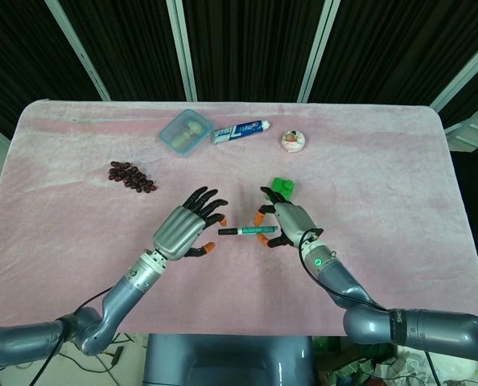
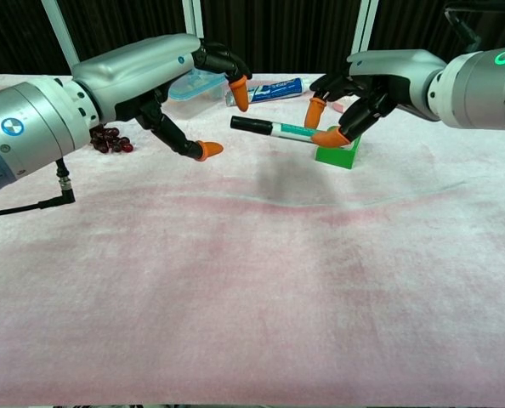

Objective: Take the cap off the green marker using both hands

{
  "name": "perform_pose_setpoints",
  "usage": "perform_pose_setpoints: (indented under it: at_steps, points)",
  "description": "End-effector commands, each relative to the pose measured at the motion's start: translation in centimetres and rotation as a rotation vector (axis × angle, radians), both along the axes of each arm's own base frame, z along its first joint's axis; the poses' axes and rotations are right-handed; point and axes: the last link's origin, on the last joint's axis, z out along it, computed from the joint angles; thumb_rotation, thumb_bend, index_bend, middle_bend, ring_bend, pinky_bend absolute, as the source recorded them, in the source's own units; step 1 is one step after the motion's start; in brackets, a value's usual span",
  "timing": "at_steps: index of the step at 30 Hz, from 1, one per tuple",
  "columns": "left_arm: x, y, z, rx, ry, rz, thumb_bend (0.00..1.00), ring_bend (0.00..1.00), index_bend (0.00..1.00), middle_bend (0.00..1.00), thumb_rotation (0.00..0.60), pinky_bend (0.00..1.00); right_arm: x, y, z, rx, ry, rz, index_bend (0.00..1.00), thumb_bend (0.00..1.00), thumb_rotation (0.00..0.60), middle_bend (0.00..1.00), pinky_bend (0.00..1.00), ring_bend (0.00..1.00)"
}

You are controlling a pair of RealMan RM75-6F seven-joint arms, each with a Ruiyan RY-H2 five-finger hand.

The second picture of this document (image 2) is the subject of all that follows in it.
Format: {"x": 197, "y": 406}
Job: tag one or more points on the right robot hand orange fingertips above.
{"x": 393, "y": 76}

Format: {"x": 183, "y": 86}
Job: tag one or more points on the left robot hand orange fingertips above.
{"x": 133, "y": 72}

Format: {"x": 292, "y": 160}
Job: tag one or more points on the green white marker pen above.
{"x": 291, "y": 129}

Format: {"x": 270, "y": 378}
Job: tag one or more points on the black marker cap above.
{"x": 250, "y": 124}

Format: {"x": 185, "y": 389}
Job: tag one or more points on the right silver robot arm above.
{"x": 482, "y": 89}

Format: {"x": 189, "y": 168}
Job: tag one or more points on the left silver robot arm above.
{"x": 23, "y": 132}

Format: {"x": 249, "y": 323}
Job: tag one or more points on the black pleated curtain panel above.
{"x": 405, "y": 25}
{"x": 14, "y": 34}
{"x": 286, "y": 30}
{"x": 129, "y": 21}

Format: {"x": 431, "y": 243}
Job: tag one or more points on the toy strawberry cake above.
{"x": 339, "y": 106}

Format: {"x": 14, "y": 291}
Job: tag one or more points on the clear container blue lid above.
{"x": 193, "y": 91}

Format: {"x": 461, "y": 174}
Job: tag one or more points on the dark red grape bunch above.
{"x": 110, "y": 140}

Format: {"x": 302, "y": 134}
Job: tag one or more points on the green toy building block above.
{"x": 335, "y": 157}

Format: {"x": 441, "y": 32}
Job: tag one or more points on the blue white toothpaste tube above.
{"x": 278, "y": 89}

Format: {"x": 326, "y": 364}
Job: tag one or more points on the pink fuzzy table cloth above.
{"x": 235, "y": 297}

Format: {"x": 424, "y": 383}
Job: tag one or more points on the white frame post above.
{"x": 193, "y": 17}
{"x": 365, "y": 25}
{"x": 59, "y": 30}

